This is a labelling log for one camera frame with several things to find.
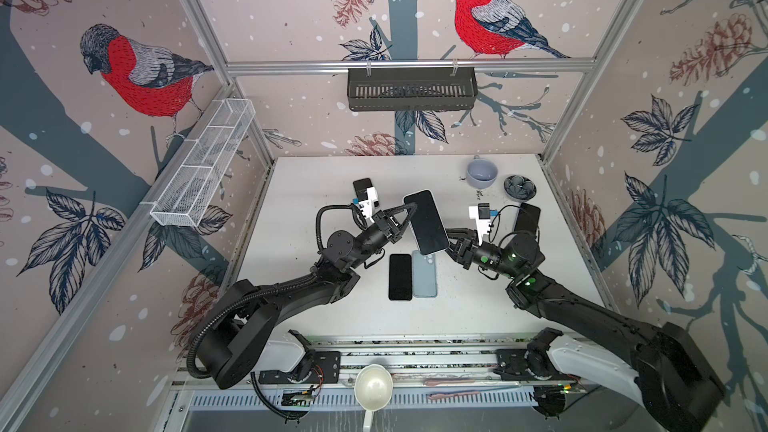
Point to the white ladle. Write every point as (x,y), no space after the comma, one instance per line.
(373,391)

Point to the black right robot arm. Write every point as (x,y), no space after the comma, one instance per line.
(670,376)

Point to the black phone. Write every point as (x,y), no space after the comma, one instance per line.
(400,287)
(361,187)
(430,234)
(527,219)

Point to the white mesh wall shelf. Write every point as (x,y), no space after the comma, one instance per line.
(193,185)

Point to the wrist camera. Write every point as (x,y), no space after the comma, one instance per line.
(483,215)
(368,203)

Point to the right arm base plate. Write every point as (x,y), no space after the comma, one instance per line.
(524,365)

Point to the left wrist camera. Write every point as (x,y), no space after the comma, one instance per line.
(368,203)

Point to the red pen on rail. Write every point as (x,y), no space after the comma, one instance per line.
(444,396)

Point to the black hanging wire basket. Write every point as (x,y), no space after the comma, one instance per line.
(411,89)

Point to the lavender cup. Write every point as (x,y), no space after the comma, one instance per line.
(481,173)

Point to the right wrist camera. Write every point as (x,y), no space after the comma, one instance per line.
(483,215)

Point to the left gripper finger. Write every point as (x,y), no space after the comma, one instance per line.
(408,208)
(401,225)

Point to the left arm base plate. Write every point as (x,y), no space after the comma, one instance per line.
(315,368)

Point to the light blue phone case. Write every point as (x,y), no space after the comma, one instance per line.
(424,275)

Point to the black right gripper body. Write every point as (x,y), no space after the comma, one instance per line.
(471,256)

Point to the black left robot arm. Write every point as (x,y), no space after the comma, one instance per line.
(228,342)

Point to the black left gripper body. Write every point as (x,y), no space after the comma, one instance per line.
(381,227)

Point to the dark grey small bowl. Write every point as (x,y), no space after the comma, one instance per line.
(519,188)

